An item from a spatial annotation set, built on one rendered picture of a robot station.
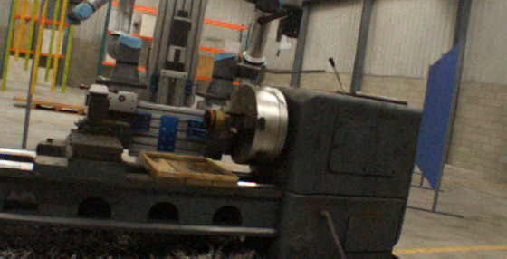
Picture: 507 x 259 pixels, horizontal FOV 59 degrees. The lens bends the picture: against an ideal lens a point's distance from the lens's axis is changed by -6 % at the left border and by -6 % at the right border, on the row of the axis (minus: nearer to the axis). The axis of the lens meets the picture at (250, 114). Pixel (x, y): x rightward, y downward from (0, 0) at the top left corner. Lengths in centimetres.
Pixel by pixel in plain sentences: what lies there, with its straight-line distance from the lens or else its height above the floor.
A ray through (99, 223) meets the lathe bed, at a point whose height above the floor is 70.
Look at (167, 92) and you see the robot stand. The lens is 255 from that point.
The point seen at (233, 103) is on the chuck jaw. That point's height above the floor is 115.
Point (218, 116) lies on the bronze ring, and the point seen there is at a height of 110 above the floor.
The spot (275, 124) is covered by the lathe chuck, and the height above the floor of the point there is 111.
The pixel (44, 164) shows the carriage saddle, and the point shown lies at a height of 90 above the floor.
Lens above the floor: 122
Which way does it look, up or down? 3 degrees down
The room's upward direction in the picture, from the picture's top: 9 degrees clockwise
